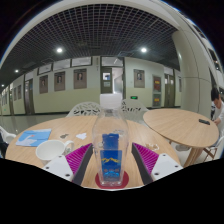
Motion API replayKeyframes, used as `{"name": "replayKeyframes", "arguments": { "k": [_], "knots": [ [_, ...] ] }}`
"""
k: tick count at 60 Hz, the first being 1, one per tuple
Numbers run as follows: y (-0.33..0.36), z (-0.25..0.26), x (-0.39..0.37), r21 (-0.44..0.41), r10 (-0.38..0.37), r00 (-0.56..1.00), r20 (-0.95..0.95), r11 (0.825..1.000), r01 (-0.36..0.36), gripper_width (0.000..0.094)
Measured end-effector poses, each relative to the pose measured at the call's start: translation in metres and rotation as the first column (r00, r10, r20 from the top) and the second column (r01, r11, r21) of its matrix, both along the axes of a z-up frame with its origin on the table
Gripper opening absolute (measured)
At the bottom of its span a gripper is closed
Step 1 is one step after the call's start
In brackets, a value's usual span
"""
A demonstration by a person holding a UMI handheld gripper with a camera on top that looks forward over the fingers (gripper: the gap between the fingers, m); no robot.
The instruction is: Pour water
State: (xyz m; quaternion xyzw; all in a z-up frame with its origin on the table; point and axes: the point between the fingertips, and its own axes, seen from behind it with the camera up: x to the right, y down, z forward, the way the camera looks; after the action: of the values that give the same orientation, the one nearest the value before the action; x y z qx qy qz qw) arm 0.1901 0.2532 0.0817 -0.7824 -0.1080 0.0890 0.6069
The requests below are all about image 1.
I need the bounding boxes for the framed wall pictures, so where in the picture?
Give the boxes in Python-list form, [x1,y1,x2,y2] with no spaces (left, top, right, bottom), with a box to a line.
[3,68,183,104]

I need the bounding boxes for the small white paper scrap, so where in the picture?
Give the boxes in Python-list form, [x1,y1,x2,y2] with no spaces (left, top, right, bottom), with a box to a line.
[75,132,88,140]

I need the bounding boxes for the white cup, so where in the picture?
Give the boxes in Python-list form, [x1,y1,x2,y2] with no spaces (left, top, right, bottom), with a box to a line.
[35,139,75,166]

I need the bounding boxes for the ceiling lights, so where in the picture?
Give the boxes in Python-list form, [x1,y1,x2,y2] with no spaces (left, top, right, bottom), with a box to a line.
[13,46,148,74]

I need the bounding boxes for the light blue paper booklet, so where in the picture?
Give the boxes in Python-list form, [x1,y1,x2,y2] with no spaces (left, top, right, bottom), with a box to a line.
[15,128,53,148]

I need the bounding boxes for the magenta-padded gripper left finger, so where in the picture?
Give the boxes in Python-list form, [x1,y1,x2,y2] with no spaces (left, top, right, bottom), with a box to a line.
[42,142,94,187]

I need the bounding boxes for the small clear wrapper scrap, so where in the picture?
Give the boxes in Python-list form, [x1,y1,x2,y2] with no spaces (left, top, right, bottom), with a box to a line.
[145,142,160,152]

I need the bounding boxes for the flat round red coaster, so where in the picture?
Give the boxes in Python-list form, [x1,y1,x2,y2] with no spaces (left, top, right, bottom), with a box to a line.
[94,170,130,190]

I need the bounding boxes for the chair with wooden legs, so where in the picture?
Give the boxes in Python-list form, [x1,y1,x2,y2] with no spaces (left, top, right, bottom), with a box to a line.
[203,135,224,163]

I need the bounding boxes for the person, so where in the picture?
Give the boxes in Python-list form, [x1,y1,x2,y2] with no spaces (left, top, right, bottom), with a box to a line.
[175,87,224,153]

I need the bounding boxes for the round wooden side table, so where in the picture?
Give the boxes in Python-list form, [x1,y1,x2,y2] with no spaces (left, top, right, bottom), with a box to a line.
[142,108,220,168]

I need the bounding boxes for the clear blue-label water bottle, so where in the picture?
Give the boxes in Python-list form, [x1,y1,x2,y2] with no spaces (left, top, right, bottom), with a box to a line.
[92,93,130,188]

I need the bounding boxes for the black bag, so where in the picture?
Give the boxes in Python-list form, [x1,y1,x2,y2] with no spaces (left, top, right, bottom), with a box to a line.
[0,141,8,159]

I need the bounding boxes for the white lattice-back chair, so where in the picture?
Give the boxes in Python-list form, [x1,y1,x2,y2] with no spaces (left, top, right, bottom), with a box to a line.
[120,98,149,123]
[66,101,101,118]

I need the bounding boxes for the black phone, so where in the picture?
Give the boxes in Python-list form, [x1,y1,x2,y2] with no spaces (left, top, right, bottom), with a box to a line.
[198,118,211,126]

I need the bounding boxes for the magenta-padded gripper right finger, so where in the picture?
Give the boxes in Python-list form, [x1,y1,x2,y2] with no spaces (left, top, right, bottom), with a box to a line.
[130,142,184,186]

